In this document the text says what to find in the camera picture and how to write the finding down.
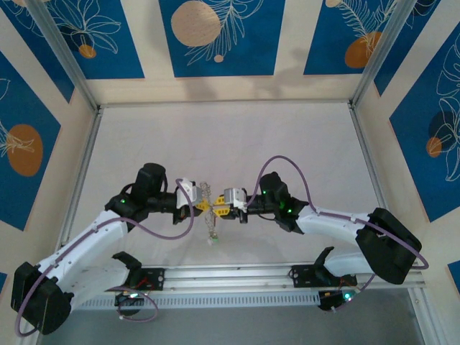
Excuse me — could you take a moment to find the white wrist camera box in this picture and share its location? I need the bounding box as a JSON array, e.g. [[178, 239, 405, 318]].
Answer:
[[222, 187, 249, 213], [175, 176, 202, 209]]

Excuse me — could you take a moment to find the aluminium frame post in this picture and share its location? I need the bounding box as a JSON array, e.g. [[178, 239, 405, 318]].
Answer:
[[349, 0, 420, 109], [27, 0, 101, 113]]

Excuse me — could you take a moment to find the controller board with green light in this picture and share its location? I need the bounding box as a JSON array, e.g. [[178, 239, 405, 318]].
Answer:
[[114, 290, 148, 307], [318, 290, 360, 312]]

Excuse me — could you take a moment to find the purple cable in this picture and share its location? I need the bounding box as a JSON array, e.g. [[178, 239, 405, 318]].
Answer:
[[249, 155, 430, 313], [16, 178, 197, 337]]

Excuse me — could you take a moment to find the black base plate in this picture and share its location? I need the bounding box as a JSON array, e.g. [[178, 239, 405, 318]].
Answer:
[[290, 264, 359, 288], [99, 267, 166, 292]]

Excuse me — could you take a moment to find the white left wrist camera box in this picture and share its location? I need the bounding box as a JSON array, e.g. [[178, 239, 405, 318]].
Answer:
[[175, 176, 202, 209]]

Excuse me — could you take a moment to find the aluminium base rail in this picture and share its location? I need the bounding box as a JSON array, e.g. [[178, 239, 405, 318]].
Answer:
[[30, 260, 427, 296]]

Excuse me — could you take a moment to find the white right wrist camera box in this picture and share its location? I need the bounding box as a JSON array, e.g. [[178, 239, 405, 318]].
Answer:
[[222, 187, 249, 213]]

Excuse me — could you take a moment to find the slotted grey cable duct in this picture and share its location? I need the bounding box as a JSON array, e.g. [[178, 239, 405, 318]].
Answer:
[[46, 290, 324, 311]]

